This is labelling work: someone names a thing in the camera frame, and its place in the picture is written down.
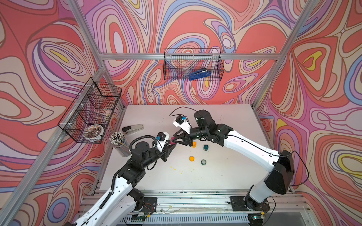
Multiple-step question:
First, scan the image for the blue stapler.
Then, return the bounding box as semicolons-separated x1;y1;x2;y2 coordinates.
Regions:
188;68;211;81

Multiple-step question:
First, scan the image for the black wire basket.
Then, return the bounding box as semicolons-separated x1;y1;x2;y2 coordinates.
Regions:
163;47;224;81
58;78;122;144

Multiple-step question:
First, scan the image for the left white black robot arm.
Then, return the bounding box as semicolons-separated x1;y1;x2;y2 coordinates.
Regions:
65;135;176;226

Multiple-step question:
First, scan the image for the grey stapler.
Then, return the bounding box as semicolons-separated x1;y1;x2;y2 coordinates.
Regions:
122;124;144;134

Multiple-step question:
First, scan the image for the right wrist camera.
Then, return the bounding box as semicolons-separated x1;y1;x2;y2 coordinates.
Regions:
173;115;192;134

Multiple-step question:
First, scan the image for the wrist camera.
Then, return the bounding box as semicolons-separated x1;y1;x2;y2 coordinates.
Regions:
173;115;192;134
156;132;170;152

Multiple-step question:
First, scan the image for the back black wire basket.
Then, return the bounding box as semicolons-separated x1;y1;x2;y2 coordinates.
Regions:
163;47;224;81

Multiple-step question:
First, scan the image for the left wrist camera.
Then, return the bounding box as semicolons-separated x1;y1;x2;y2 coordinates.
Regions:
156;132;170;152

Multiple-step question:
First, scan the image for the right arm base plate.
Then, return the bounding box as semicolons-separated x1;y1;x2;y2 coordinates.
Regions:
228;196;271;213

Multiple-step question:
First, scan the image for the cup of pencils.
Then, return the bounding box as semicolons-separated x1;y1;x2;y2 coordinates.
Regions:
109;131;131;157

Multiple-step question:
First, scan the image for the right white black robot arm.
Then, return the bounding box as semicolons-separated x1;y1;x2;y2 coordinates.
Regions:
173;110;295;204

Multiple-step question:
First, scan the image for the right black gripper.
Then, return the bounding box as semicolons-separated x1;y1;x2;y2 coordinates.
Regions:
172;127;208;147

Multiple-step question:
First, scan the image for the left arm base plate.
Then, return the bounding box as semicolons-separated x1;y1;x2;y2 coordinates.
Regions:
134;197;157;213

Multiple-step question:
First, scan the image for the left black wire basket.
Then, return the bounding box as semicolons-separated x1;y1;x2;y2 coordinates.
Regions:
58;78;122;144

